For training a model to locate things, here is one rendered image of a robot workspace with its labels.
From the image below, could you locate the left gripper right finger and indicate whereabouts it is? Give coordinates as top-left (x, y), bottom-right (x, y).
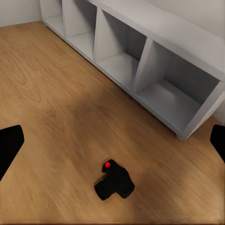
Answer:
top-left (210, 124), bottom-right (225, 162)

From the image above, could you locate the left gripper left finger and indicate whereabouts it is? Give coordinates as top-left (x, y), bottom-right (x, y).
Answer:
top-left (0, 125), bottom-right (24, 180)

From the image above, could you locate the digital camera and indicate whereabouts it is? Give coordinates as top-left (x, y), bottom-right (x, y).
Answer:
top-left (94, 159), bottom-right (135, 201)

